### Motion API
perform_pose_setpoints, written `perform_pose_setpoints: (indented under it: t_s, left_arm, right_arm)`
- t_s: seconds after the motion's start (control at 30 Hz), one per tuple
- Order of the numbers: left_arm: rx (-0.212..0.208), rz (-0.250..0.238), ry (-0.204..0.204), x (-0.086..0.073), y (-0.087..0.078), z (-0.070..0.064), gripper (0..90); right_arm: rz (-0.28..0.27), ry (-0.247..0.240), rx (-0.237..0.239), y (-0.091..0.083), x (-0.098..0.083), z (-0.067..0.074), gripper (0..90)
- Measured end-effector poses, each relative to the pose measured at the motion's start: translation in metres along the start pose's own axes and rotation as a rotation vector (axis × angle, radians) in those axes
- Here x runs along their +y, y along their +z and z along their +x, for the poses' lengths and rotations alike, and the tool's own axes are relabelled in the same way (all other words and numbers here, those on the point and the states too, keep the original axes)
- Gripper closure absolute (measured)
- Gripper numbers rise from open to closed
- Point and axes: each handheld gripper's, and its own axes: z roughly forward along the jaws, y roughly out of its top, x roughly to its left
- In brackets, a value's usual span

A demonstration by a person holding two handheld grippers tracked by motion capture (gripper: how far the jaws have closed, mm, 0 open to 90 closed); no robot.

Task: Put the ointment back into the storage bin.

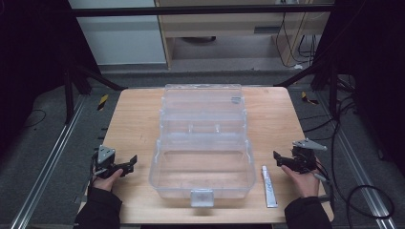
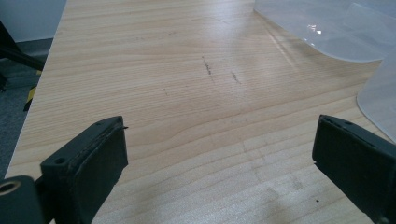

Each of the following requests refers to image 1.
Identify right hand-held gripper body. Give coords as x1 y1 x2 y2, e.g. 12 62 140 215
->
290 137 329 175

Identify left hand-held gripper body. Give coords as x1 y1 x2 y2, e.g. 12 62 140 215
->
92 144 124 179

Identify white tube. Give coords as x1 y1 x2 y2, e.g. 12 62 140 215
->
261 164 279 209

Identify clear plastic storage box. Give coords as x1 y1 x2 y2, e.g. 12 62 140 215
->
148 83 257 209

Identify person's left hand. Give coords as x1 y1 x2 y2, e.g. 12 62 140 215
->
92 168 124 193

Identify person's right hand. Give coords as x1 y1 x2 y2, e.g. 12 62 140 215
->
280 164 321 199

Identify yellow black tape strip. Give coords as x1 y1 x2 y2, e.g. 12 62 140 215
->
96 94 110 112
300 91 320 106

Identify black metal stand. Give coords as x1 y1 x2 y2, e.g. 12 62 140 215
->
62 61 128 125
273 56 339 119

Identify white cabinet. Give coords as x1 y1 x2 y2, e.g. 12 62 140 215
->
67 0 168 67

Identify light wooden desk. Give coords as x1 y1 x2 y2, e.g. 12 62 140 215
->
154 0 333 70

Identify black horizontal bar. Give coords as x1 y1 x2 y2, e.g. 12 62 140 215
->
70 3 336 18

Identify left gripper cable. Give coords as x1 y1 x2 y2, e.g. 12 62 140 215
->
87 152 108 196

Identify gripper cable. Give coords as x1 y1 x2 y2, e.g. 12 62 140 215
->
87 152 108 196
312 158 395 223

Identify aluminium floor rail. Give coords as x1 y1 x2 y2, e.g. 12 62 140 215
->
316 91 399 229
9 94 88 229

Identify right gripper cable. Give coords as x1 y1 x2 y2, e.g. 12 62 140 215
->
312 158 395 223

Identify thin black floor cable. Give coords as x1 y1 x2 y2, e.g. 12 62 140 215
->
22 109 48 129

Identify black cables under desk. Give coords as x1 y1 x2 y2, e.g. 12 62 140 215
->
274 11 320 70

